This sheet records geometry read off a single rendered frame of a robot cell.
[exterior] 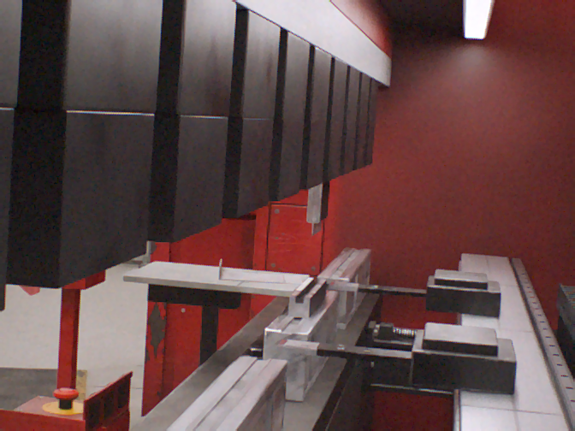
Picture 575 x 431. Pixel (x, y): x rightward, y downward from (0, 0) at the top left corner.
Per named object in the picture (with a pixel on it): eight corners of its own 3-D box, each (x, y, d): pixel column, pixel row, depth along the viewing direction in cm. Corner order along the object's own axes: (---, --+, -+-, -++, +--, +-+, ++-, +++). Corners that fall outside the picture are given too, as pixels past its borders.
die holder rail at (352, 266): (342, 288, 255) (345, 247, 254) (368, 291, 254) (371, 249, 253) (313, 327, 206) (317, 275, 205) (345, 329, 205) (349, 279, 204)
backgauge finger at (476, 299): (333, 289, 180) (335, 259, 179) (496, 304, 176) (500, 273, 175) (324, 301, 168) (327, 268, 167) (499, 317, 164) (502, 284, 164)
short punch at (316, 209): (314, 229, 179) (318, 170, 178) (326, 230, 179) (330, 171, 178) (305, 235, 169) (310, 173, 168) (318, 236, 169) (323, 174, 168)
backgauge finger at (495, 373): (286, 348, 132) (289, 307, 131) (509, 371, 128) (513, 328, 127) (269, 370, 120) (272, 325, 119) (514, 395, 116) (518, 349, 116)
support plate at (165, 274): (154, 267, 188) (155, 261, 187) (309, 280, 184) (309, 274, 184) (122, 281, 170) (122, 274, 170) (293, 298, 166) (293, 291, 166)
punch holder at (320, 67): (257, 179, 144) (265, 50, 143) (322, 184, 143) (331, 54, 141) (233, 185, 129) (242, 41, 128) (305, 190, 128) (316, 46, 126)
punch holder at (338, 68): (281, 173, 164) (289, 60, 162) (339, 177, 162) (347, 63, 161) (263, 177, 149) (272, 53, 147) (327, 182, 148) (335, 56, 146)
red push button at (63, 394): (58, 407, 176) (59, 385, 176) (82, 410, 175) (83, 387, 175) (48, 413, 172) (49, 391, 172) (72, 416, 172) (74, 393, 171)
